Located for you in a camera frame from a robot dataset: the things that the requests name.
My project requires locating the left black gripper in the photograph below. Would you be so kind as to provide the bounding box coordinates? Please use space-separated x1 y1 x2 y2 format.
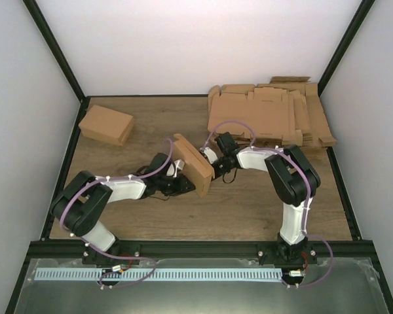
157 173 196 196

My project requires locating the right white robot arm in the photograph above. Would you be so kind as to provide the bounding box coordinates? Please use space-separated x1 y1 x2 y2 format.
209 132 321 264

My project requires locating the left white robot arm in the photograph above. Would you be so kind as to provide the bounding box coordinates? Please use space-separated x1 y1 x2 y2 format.
50 153 195 266

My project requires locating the folded brown cardboard box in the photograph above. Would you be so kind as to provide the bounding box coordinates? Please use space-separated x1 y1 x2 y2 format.
79 105 135 146

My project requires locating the stack of flat cardboard blanks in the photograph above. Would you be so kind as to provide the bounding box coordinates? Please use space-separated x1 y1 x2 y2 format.
207 77 337 148

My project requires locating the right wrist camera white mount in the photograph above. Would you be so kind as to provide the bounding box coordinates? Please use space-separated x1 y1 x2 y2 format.
200 147 218 164

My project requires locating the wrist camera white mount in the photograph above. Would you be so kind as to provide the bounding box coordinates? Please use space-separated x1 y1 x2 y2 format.
200 147 218 164
166 159 185 178

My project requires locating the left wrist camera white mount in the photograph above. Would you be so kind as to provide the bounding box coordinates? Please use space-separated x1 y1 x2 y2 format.
166 159 185 178

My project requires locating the black aluminium frame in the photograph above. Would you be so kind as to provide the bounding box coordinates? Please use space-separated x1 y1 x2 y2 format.
5 0 393 314

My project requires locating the light blue slotted cable duct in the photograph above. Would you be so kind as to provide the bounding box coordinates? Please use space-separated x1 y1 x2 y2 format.
34 268 282 282

